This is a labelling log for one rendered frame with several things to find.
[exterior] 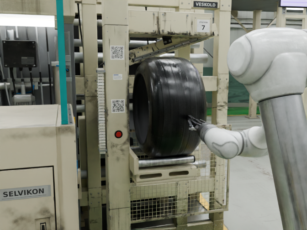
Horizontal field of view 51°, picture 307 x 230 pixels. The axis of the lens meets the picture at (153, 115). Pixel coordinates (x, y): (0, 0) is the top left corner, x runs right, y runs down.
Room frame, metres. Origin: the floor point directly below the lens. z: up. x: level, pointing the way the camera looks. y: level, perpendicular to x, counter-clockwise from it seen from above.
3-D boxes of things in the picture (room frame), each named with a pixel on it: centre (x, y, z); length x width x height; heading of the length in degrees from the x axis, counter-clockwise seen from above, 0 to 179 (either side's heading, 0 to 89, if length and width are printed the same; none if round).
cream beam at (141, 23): (2.22, -0.07, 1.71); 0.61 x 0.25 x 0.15; 106
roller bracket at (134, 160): (1.85, 0.14, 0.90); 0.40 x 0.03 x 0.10; 16
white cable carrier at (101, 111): (1.76, 0.29, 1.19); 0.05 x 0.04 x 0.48; 16
